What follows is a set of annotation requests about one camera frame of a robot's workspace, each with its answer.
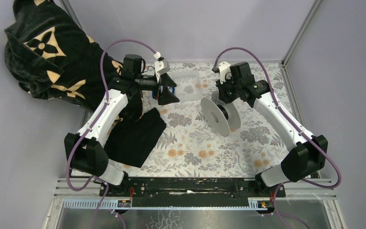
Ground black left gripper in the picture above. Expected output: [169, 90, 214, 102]
[133, 72, 179, 105]

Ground white perforated spool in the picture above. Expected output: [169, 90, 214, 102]
[200, 91, 241, 137]

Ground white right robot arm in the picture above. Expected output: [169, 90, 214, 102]
[213, 62, 328, 197]

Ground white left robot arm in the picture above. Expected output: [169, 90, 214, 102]
[64, 52, 180, 196]

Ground black folded cloth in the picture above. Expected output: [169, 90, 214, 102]
[104, 108, 166, 168]

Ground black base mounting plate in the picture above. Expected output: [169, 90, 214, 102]
[94, 177, 286, 208]

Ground black patterned plush blanket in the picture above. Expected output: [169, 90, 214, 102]
[4, 0, 123, 112]

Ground coiled blue cable green tie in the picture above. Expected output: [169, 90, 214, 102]
[152, 88, 175, 100]

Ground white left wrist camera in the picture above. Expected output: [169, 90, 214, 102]
[153, 52, 170, 83]

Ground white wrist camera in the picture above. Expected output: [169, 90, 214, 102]
[212, 62, 232, 84]
[153, 52, 170, 83]

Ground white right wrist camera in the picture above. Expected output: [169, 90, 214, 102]
[212, 62, 232, 84]

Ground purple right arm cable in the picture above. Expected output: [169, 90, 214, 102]
[213, 47, 343, 229]

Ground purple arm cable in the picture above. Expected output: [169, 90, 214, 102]
[65, 39, 162, 229]
[213, 47, 343, 229]

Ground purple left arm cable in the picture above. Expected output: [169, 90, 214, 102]
[65, 39, 162, 229]

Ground aluminium frame rails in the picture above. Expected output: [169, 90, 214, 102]
[43, 177, 346, 229]

